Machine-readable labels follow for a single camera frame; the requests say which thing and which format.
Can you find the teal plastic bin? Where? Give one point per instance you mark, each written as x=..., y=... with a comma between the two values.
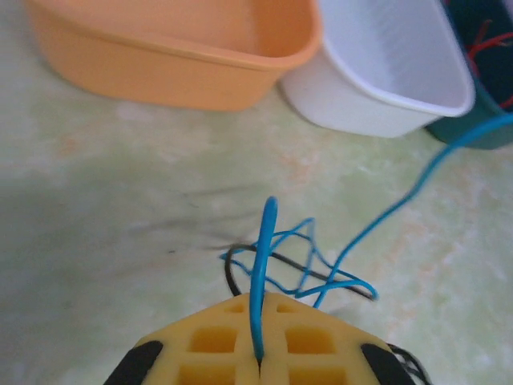
x=493, y=80

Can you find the orange plastic bin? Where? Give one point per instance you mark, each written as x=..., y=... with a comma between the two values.
x=160, y=68

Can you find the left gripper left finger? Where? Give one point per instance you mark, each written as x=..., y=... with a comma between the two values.
x=200, y=353

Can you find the white plastic bin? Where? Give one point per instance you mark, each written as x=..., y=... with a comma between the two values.
x=360, y=108

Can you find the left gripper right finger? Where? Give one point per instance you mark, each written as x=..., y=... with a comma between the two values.
x=320, y=353

